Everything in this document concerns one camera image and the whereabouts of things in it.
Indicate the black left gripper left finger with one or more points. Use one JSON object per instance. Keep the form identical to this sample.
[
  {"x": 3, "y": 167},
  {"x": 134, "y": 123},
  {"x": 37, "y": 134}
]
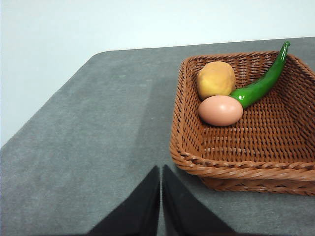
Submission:
[{"x": 137, "y": 211}]

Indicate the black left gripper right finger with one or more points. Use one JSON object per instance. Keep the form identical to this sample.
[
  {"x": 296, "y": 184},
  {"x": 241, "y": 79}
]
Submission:
[{"x": 182, "y": 211}]

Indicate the brown woven wicker basket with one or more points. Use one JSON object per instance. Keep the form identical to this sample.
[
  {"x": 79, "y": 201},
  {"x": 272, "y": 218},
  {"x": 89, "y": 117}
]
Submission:
[{"x": 270, "y": 137}]

